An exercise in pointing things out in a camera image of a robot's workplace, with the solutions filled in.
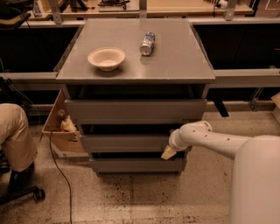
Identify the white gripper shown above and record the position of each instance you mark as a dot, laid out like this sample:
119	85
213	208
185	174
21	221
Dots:
176	142

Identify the grey drawer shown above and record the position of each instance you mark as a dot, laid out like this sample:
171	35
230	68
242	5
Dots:
124	143
138	165
135	111

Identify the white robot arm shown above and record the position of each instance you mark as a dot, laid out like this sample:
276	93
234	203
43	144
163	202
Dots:
255	184

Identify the grey bottom drawer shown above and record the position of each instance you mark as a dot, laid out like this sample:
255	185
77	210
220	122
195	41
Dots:
138	165

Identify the grey drawer cabinet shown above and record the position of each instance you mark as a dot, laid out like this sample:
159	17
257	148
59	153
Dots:
175	70

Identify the grey top drawer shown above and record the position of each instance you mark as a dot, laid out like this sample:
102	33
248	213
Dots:
135	111

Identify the open wooden box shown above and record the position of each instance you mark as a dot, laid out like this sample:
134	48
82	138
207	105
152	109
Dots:
65	143

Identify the crumpled item in box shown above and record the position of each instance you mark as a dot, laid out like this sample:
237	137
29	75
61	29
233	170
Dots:
66	122

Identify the lying drink can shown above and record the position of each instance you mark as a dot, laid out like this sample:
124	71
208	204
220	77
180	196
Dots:
147	43

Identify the white paper bowl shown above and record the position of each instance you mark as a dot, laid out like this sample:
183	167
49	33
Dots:
106	58

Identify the black office chair base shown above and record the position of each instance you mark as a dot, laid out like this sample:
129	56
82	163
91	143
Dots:
38	195

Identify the black shoe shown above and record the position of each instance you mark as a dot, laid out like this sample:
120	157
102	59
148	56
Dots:
19	179

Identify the wooden workbench in background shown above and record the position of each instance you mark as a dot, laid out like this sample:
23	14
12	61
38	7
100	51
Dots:
155	9

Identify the grey metal rail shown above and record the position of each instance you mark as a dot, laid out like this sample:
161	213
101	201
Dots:
240	78

